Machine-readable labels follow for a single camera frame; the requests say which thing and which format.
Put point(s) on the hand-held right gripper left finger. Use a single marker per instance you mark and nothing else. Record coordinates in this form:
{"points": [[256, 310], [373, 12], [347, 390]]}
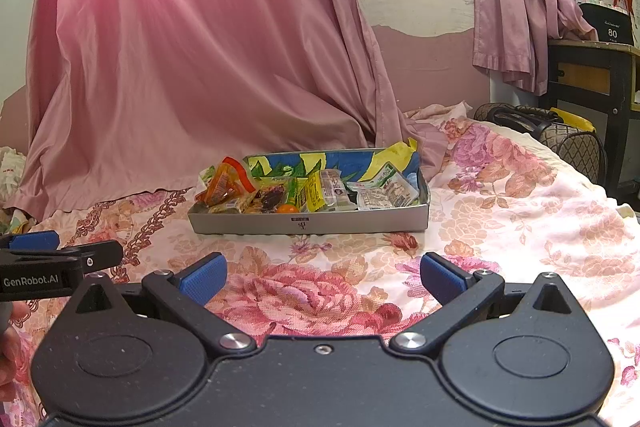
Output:
{"points": [[202, 279]]}

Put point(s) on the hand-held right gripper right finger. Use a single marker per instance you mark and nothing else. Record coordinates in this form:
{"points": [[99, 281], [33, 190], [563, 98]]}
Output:
{"points": [[442, 279]]}

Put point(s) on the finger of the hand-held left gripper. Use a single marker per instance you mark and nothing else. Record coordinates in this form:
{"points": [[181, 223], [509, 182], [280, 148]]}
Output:
{"points": [[102, 257], [35, 240]]}

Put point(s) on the pale cracker packet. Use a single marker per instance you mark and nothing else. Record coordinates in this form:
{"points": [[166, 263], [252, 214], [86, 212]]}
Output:
{"points": [[235, 207]]}

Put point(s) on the orange red snack packet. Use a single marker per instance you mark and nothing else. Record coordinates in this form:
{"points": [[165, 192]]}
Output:
{"points": [[225, 187]]}

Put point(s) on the dark snack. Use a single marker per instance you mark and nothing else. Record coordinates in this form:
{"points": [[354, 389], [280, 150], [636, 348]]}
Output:
{"points": [[270, 199]]}

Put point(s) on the grey rectangular tray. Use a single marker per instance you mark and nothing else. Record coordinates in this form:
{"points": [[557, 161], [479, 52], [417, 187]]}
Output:
{"points": [[350, 223]]}

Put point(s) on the small orange fruit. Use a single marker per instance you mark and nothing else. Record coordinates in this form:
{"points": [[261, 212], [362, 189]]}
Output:
{"points": [[287, 209]]}

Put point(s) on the green stick snack packet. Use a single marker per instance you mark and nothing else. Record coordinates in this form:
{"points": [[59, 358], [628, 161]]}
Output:
{"points": [[296, 193]]}

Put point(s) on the yellow snack packet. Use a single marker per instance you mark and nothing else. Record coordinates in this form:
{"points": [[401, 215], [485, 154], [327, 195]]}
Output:
{"points": [[315, 192]]}

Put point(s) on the person's left hand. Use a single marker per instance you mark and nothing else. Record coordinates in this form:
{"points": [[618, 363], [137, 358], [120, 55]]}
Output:
{"points": [[10, 357]]}

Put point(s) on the white printed cloth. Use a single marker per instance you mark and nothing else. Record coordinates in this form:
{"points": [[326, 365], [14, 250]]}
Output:
{"points": [[12, 177]]}

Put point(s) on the floral pink blanket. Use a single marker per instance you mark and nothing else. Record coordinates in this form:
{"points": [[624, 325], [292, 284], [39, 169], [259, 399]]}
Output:
{"points": [[500, 232]]}

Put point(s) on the brown quilted handbag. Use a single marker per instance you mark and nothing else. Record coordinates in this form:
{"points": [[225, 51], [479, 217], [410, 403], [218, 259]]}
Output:
{"points": [[575, 152]]}

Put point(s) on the yellow plastic item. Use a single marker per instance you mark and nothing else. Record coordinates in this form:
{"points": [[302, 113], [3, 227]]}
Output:
{"points": [[572, 118]]}

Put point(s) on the large pink curtain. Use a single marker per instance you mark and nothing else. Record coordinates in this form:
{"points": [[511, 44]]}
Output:
{"points": [[200, 57]]}

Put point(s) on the dark wooden desk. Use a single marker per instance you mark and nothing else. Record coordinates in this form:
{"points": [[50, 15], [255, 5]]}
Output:
{"points": [[616, 62]]}

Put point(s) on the tied mauve curtain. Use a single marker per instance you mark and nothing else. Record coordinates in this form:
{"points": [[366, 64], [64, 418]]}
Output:
{"points": [[520, 7]]}

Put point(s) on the black box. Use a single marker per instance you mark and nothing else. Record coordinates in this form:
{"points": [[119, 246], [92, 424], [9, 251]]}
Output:
{"points": [[607, 24]]}

